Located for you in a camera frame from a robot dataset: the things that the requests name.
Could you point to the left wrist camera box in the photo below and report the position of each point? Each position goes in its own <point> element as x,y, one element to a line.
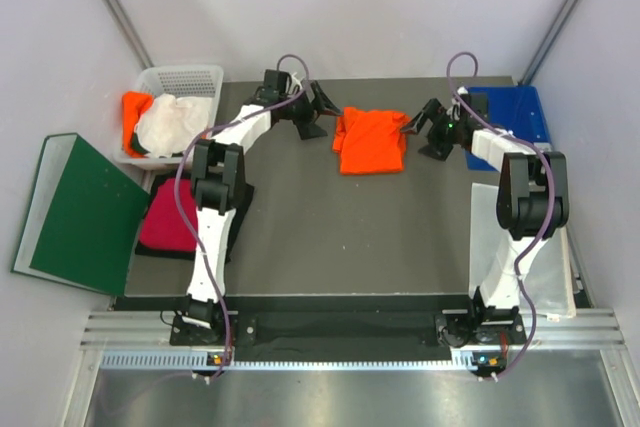
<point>278,85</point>

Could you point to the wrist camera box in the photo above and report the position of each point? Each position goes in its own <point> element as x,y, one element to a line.
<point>479,103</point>
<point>278,85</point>

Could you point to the magenta folded t shirt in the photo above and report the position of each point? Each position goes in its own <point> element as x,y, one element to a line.
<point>163,232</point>

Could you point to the black folded t shirt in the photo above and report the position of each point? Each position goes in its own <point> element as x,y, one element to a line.
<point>189,205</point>

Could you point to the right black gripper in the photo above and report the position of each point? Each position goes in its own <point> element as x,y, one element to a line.
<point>435,148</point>

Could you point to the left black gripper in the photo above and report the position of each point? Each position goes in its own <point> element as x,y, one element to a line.
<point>306,128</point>

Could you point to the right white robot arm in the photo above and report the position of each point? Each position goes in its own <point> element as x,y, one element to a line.
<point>532,204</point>

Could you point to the slotted grey cable duct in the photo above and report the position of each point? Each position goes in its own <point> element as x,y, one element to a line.
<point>210,362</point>

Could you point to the orange t shirt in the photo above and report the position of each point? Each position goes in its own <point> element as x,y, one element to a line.
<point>134,105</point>
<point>370,142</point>

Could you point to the white t shirt in basket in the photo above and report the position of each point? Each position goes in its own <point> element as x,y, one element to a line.
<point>166,129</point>

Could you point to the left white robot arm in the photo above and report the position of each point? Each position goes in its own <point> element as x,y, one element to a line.
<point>222,195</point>

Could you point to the blue folder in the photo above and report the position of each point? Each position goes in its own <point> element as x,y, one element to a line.
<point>517,109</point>

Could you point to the white perforated plastic basket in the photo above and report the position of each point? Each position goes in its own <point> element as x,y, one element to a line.
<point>200,80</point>

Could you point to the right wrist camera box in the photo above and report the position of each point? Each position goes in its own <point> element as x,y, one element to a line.
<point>479,103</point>

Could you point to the aluminium frame rail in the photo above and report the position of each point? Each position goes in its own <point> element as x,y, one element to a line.
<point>589,329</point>

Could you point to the green ring binder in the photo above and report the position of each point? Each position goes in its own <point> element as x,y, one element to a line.
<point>83,218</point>

